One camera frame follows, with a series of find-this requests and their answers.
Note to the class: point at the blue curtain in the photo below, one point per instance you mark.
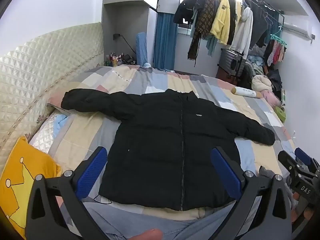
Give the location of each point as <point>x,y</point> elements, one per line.
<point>163,42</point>

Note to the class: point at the teal sock hanger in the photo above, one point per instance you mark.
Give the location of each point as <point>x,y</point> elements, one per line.
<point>278,39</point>

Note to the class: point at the white air conditioner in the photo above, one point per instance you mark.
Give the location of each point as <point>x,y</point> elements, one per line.
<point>297,30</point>

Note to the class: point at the hanging black garment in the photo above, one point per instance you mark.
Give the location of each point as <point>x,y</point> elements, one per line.
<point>232,22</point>

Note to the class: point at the yellow crown print pillow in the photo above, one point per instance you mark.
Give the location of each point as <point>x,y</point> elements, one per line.
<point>22,180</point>

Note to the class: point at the yellow fleece jacket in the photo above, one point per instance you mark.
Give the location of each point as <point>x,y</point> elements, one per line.
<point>221,22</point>

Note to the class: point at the black power adapter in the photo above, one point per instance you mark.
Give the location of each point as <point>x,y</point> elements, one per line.
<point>116,36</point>

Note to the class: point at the teal hanging garment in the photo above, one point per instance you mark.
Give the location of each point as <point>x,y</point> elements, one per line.
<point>211,46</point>

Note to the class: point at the dark grey coat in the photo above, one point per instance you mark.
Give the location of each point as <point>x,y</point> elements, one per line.
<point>258,25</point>

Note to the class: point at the hanging pink socks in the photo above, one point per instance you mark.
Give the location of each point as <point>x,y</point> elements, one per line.
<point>275,52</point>

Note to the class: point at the white hoodie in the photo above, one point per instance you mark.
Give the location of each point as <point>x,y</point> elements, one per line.
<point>242,32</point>

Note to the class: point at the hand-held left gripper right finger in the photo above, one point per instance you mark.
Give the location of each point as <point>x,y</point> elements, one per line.
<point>225,172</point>

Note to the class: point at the grey suitcase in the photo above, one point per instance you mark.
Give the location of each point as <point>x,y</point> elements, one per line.
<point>231,62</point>

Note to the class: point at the hanging black jacket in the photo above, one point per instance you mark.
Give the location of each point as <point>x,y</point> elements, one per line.
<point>183,11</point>

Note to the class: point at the green object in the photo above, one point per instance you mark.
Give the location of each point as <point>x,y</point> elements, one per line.
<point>281,113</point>

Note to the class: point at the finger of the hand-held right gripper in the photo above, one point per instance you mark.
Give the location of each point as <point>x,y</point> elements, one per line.
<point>287,162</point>
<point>302,155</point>

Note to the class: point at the white quilted mattress pad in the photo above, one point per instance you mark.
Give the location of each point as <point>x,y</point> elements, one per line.
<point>42,135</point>

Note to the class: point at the black puffer jacket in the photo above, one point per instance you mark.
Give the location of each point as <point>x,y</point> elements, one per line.
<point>155,142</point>

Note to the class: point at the pile of clothes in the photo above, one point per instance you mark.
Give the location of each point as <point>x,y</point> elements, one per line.
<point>257,62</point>

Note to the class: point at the cream rolled bundle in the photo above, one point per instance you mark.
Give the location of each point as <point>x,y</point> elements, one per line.
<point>260,83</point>

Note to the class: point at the cream quilted headboard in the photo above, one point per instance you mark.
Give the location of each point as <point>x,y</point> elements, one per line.
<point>37,62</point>

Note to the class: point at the grey wardrobe cabinet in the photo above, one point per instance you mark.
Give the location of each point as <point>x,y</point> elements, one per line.
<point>125,17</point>

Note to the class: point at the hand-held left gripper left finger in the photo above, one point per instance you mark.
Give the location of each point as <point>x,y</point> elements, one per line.
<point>91,172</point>

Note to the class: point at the group of cosmetic bottles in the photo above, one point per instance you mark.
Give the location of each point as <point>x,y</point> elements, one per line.
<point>116,60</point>

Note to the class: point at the light blue cloth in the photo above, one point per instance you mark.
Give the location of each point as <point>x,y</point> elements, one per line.
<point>60,123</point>

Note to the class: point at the brown plaid scarf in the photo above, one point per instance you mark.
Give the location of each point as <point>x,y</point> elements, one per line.
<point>202,22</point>

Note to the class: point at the pink cloth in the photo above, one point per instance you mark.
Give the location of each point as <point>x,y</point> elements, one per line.
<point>271,98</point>

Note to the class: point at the person's left hand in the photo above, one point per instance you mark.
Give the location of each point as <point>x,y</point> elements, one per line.
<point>150,235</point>

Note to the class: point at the person's blue jeans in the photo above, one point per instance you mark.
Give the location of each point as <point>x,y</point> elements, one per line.
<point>125,221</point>

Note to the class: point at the patchwork bed cover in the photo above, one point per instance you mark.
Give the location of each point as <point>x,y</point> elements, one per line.
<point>82,130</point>

